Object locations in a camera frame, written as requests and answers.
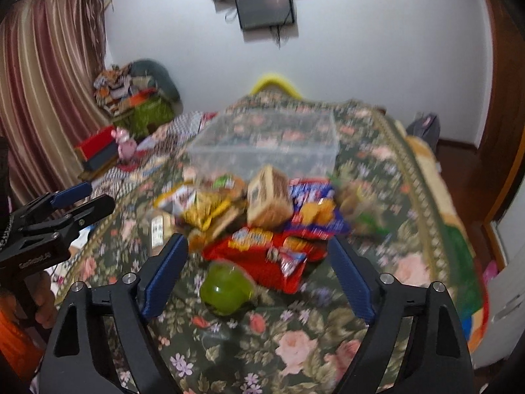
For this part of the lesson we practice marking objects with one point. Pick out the blue snack bag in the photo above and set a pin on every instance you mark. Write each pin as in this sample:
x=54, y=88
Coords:
x=316, y=215

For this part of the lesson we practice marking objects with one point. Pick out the small black wall monitor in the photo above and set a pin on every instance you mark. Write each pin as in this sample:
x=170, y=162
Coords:
x=264, y=14

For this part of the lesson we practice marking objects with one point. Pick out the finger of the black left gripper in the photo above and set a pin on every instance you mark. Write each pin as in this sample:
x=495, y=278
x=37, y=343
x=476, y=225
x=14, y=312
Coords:
x=42, y=207
x=82, y=215

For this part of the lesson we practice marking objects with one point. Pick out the green patterned bag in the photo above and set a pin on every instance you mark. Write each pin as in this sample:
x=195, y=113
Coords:
x=145, y=119

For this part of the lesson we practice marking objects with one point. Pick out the green round jelly cup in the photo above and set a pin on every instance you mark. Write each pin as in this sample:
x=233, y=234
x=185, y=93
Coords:
x=226, y=288

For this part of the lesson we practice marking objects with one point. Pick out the grey cushion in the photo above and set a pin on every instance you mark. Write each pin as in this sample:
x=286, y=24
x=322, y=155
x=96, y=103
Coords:
x=160, y=76

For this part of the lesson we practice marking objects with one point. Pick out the clear plastic storage box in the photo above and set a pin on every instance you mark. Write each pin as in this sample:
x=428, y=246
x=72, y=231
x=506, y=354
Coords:
x=299, y=144

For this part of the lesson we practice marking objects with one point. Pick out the pink plush toy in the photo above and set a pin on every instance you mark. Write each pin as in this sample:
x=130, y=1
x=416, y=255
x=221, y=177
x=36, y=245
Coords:
x=126, y=144

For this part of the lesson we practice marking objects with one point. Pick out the left hand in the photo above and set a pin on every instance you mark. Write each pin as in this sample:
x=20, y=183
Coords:
x=44, y=298

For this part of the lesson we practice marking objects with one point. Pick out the striped pink curtain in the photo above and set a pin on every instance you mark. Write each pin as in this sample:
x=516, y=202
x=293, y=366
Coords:
x=51, y=52

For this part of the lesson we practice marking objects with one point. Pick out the brown wooden door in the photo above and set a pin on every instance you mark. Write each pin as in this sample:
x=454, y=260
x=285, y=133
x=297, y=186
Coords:
x=502, y=142

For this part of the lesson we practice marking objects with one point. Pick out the floral bedspread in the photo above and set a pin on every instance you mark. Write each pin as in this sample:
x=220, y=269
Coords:
x=279, y=343

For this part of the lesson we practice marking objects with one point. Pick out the green-edged nut snack pack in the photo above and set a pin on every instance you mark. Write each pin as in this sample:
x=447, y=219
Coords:
x=360, y=209

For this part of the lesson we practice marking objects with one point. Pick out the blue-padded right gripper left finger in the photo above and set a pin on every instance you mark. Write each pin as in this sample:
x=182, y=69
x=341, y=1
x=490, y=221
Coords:
x=78, y=358

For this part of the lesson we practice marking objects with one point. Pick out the red box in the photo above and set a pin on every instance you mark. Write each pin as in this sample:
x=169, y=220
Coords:
x=95, y=143

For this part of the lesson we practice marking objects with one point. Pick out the tan cake pack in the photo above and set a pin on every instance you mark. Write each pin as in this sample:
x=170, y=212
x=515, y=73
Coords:
x=269, y=204

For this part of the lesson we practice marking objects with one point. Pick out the green label bread pack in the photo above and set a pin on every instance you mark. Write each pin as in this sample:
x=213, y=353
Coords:
x=227, y=185

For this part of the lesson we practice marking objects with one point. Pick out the red snack bag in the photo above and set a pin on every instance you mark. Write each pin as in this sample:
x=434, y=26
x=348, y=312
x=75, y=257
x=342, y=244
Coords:
x=276, y=261

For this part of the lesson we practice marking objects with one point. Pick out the patchwork quilt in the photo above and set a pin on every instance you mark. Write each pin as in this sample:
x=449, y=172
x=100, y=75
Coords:
x=151, y=155

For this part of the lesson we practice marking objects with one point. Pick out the yellow white chips bag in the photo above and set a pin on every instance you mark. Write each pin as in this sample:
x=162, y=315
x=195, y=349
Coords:
x=194, y=205

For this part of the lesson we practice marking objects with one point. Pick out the grey backpack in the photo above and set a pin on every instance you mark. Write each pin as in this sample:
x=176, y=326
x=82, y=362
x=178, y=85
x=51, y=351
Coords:
x=426, y=128

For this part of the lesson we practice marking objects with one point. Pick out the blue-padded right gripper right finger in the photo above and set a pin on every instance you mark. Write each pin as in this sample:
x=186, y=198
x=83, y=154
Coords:
x=436, y=359

